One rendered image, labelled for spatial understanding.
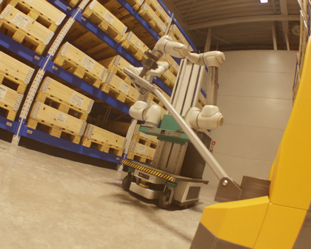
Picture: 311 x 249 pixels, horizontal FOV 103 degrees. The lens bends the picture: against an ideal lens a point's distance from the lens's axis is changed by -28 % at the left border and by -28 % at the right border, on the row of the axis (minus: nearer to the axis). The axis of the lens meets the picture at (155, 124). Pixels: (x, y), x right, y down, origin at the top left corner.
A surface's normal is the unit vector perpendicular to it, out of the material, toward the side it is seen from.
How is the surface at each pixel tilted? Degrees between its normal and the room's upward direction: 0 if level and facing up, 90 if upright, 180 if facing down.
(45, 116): 90
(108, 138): 90
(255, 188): 90
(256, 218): 90
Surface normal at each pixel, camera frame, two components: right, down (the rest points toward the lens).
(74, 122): 0.78, 0.11
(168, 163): -0.55, -0.32
